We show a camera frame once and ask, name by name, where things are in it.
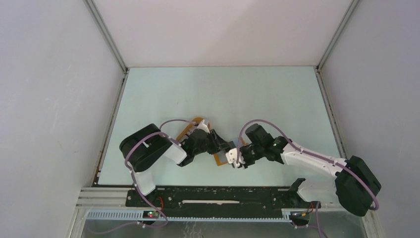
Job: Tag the beige oval plastic tray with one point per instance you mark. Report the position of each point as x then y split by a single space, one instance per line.
189 129

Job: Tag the orange leather card holder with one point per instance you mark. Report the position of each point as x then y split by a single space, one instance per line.
221 157

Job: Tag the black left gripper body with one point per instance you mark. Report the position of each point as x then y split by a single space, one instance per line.
205 146

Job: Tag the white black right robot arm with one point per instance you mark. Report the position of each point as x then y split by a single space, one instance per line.
353 185

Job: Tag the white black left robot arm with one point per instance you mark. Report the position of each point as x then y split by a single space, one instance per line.
142 149

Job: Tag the white slotted cable duct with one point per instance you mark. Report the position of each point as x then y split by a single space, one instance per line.
139 215

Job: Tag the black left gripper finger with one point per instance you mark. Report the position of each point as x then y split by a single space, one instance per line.
224 147
216 138

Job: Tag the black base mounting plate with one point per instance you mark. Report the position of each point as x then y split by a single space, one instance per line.
222 201

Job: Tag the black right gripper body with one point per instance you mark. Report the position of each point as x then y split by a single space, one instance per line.
251 153

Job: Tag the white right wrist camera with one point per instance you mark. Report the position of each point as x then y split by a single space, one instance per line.
235 159

